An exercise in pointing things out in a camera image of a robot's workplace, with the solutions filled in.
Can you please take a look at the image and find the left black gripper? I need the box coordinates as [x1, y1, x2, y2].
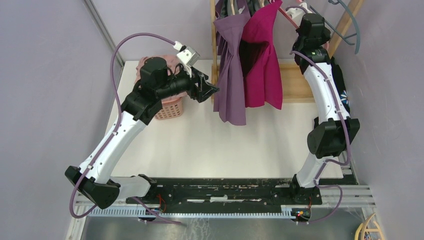
[156, 64, 220, 103]

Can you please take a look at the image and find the blue-grey plastic hanger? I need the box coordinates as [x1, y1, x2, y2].
[325, 0, 365, 57]

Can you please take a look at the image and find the pink pleated skirt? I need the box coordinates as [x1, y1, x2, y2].
[133, 57, 190, 101]

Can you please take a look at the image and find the magenta skirt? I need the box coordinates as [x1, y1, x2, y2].
[239, 0, 283, 110]

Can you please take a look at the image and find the pink plastic hanger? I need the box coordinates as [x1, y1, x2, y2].
[278, 7, 299, 29]

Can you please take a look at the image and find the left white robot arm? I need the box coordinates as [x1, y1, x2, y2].
[65, 57, 219, 209]

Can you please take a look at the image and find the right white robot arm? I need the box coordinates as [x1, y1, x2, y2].
[288, 13, 360, 204]

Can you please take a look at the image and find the purple pleated skirt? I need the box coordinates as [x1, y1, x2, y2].
[213, 0, 251, 126]

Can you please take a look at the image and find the wooden hanger on floor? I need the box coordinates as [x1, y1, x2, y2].
[353, 213, 386, 240]

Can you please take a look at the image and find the orange plastic basket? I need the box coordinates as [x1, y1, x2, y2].
[154, 96, 184, 120]

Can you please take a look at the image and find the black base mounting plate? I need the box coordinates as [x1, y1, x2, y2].
[139, 177, 323, 214]

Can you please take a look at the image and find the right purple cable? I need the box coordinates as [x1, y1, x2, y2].
[284, 4, 352, 226]

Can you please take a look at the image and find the purple cable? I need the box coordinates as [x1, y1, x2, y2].
[284, 4, 352, 226]
[68, 32, 185, 226]

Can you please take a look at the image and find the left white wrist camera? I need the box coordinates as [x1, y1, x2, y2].
[173, 41, 200, 78]

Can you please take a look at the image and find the wooden clothes rack frame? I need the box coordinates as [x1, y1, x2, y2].
[209, 0, 366, 104]

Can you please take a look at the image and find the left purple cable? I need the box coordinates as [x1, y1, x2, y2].
[68, 32, 185, 226]

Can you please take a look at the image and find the grey slotted cable duct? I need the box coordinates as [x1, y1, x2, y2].
[86, 206, 311, 220]

